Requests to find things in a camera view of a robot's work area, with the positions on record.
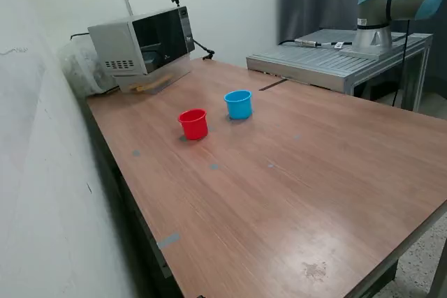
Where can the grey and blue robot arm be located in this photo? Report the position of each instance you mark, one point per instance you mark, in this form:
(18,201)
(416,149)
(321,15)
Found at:
(380,8)

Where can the blue plastic bin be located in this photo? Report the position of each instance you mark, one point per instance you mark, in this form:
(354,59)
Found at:
(238,106)

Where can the red plastic bin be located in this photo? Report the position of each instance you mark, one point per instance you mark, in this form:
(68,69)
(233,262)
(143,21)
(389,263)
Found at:
(193,127)

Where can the dark grey curtain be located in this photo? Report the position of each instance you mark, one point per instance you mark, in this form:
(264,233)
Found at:
(314,1)

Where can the aluminium robot mounting plate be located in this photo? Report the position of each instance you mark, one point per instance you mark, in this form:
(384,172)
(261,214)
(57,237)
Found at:
(380,55)

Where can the aluminium extrusion robot table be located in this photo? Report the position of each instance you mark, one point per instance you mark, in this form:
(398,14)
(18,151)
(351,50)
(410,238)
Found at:
(307,60)

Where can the clear acrylic stand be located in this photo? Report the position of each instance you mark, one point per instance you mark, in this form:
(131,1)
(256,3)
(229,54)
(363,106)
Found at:
(174,71)

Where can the wooden strips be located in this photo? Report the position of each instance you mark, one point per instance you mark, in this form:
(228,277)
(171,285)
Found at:
(143,87)

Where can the silver microwave oven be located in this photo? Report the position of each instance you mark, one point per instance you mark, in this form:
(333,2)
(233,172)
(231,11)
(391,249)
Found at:
(115,43)

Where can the crumpled clear plastic bag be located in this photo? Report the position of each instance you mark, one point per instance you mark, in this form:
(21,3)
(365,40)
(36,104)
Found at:
(80,67)

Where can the long tape strip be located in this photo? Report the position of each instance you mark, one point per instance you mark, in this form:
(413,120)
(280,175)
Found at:
(168,240)

